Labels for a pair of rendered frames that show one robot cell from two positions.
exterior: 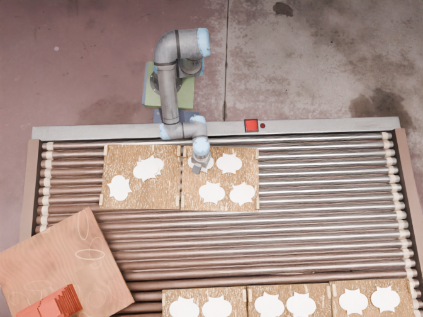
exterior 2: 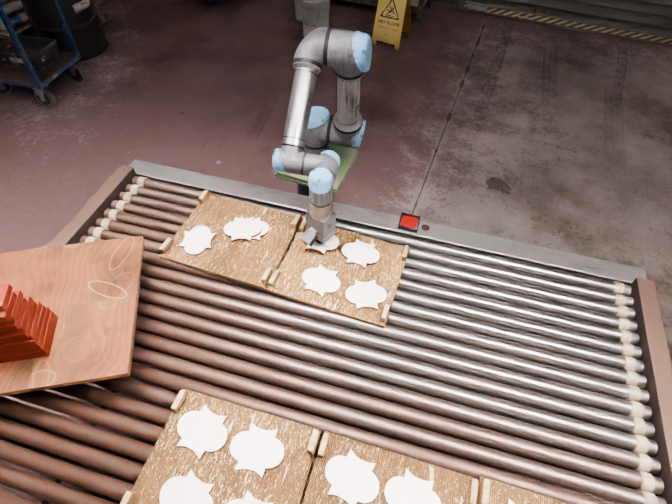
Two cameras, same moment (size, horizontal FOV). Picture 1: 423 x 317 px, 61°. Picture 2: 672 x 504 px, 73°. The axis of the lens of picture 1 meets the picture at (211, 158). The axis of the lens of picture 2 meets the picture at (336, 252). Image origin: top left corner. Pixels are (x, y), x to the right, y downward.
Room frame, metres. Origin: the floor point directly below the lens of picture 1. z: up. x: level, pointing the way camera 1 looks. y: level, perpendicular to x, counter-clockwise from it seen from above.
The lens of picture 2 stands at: (-0.48, -0.45, 2.19)
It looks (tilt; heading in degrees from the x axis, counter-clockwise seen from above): 50 degrees down; 25
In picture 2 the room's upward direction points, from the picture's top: 2 degrees clockwise
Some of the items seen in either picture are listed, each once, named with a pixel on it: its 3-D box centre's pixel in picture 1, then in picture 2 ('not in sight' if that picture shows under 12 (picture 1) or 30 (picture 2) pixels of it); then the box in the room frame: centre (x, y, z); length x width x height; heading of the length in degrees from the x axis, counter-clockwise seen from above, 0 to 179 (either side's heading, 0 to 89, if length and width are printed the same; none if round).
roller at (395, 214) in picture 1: (225, 222); (326, 329); (0.19, -0.12, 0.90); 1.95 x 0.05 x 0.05; 100
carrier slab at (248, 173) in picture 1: (220, 178); (341, 269); (0.41, -0.06, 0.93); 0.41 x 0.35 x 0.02; 97
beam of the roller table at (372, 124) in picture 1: (219, 129); (364, 221); (0.70, -0.03, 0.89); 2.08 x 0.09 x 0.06; 100
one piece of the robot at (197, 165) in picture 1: (198, 161); (315, 224); (0.46, 0.06, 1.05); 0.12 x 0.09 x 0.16; 165
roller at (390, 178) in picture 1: (223, 185); (343, 281); (0.39, -0.08, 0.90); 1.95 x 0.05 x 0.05; 100
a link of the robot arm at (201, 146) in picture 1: (201, 148); (320, 186); (0.48, 0.05, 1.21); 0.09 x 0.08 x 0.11; 15
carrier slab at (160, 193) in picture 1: (141, 176); (234, 237); (0.36, 0.36, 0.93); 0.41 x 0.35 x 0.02; 98
